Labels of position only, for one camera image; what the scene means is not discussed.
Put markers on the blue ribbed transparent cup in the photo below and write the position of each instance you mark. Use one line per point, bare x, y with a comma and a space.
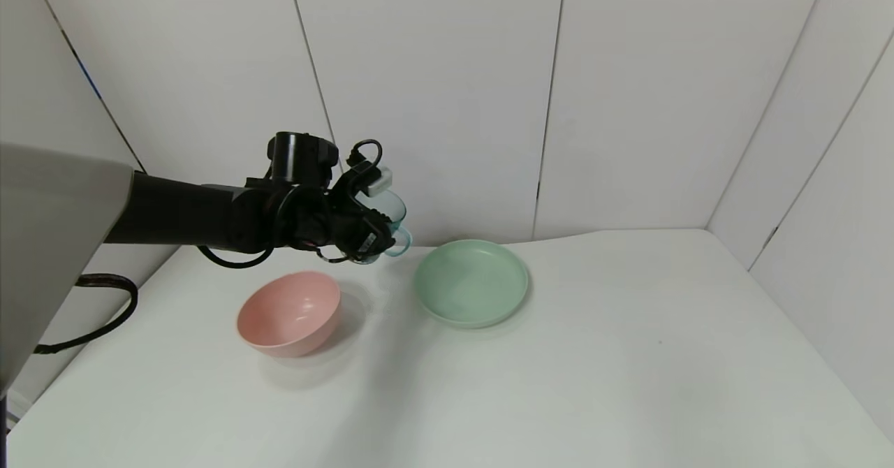
394, 209

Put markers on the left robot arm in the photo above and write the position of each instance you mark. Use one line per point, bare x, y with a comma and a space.
174, 209

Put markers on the green round plate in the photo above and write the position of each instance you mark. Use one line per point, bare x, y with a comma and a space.
471, 283

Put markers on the pink bowl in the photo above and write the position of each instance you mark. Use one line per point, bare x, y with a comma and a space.
290, 311

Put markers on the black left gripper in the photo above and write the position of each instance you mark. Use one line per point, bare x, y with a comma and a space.
372, 238

